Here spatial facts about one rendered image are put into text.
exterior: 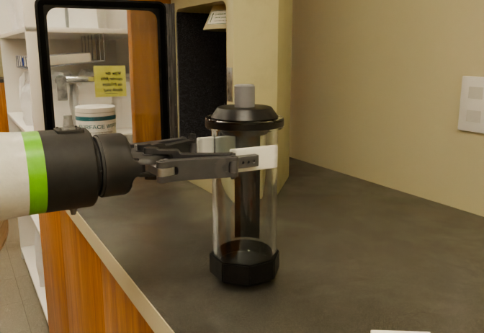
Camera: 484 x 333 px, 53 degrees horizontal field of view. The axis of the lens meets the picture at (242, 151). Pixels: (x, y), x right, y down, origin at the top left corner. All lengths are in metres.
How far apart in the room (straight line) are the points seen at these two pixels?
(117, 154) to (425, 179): 0.82
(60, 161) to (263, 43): 0.60
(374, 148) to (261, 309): 0.74
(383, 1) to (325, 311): 0.83
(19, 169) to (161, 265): 0.33
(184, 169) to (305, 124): 0.98
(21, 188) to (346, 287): 0.45
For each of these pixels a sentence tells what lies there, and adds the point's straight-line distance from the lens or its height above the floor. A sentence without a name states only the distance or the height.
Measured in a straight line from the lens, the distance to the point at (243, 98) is 0.64.
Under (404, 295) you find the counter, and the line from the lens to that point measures 0.72.
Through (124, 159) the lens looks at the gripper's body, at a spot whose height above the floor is 1.15.
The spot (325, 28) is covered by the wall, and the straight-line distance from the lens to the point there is 1.43.
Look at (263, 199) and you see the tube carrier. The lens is 0.65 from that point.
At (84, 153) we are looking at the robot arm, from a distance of 0.55.
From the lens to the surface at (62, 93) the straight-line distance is 1.21.
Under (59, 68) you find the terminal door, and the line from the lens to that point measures 1.23.
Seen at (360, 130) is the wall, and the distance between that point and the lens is 1.33.
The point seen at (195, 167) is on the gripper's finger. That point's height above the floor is 1.14.
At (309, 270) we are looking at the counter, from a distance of 0.76.
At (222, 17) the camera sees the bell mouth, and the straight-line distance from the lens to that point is 1.10.
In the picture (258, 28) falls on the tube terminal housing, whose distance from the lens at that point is 1.03.
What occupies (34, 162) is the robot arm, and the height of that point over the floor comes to 1.16.
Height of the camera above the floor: 1.27
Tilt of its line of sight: 12 degrees down
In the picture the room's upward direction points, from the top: straight up
